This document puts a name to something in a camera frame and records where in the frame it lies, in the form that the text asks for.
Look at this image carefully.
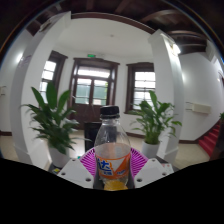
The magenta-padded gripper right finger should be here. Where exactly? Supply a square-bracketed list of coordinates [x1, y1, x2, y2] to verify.
[129, 147, 175, 189]

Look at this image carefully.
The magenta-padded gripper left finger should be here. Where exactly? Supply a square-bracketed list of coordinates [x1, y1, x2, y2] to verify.
[56, 147, 98, 190]

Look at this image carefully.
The clear orange-labelled drink bottle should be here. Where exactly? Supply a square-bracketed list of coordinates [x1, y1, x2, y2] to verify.
[94, 105, 132, 192]

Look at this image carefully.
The small potted green plant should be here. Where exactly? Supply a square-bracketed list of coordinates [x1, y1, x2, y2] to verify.
[128, 89, 183, 159]

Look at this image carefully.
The large potted green plant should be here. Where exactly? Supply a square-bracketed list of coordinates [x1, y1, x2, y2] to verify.
[20, 81, 84, 169]

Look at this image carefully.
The red carpeted staircase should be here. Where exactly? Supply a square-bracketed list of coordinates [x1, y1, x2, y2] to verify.
[198, 121, 224, 158]

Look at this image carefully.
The dark wooden double door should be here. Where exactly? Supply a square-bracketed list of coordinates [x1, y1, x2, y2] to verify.
[68, 57, 120, 129]

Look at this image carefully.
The wide dark-framed window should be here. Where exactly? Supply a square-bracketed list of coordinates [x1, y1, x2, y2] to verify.
[124, 61, 156, 114]

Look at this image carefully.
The narrow dark-framed window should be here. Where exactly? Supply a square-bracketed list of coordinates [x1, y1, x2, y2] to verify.
[38, 50, 69, 104]

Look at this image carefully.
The long white wall unit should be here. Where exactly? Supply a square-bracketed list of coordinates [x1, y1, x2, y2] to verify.
[185, 101, 212, 115]

